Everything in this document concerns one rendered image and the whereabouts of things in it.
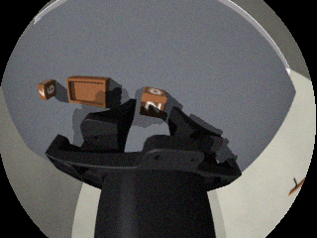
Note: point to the orange-brown digit cube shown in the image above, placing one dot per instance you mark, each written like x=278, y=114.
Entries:
x=153, y=102
x=46, y=89

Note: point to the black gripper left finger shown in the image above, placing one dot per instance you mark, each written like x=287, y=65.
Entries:
x=107, y=131

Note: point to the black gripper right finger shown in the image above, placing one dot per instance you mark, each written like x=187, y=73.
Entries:
x=179, y=124

